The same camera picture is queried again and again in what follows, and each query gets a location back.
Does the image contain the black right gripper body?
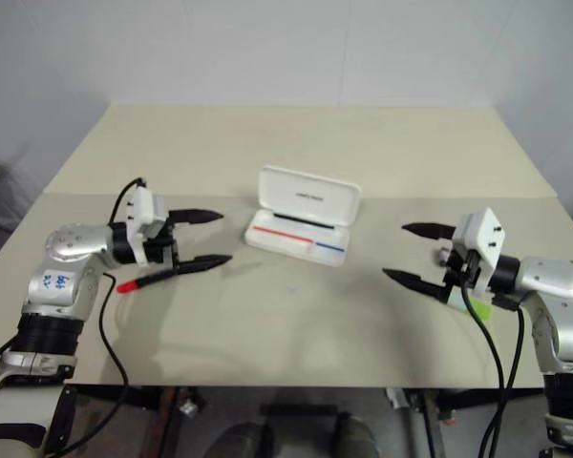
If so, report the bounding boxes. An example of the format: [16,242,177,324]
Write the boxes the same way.
[435,240,484,304]

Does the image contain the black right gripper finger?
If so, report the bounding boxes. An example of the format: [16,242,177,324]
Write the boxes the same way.
[400,221,456,241]
[382,268,449,303]

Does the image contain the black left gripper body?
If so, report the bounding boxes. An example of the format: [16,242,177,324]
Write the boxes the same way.
[140,209,180,276]

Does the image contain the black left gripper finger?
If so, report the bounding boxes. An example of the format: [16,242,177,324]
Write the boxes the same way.
[176,255,233,275]
[170,207,223,227]

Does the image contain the white open pencil case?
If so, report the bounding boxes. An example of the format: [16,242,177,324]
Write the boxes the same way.
[244,164,363,269]

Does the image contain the black marker with red cap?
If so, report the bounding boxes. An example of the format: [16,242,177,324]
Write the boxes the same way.
[117,269,179,295]

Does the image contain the black pen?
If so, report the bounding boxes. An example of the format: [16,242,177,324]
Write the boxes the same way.
[273,214,336,231]

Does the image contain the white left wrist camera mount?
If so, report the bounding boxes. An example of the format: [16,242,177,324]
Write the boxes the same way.
[122,186,167,264]

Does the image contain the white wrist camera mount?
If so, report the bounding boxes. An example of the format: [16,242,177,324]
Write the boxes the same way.
[122,186,167,264]
[451,206,508,293]

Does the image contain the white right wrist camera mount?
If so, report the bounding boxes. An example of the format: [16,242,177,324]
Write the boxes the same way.
[451,206,508,293]

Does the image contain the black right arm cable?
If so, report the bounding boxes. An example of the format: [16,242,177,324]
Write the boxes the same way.
[491,294,526,458]
[459,279,506,458]

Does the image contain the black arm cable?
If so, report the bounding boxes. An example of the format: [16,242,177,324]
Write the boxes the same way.
[459,279,506,458]
[42,177,147,458]
[491,294,526,458]

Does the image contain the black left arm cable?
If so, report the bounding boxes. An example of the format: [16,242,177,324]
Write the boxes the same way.
[42,177,147,458]

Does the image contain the black table frame bar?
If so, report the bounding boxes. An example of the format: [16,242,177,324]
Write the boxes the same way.
[66,384,546,407]

